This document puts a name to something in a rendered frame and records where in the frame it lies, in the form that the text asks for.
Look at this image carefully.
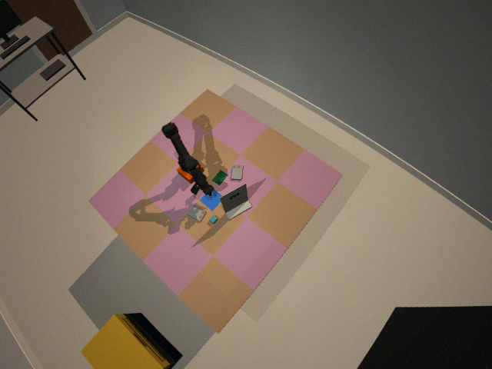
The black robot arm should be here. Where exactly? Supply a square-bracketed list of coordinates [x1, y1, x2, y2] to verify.
[162, 122, 206, 194]

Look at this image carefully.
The blue flat square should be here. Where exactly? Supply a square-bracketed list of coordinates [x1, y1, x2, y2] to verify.
[199, 190, 222, 211]

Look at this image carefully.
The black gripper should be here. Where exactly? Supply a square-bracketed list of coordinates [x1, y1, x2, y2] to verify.
[195, 180, 214, 197]

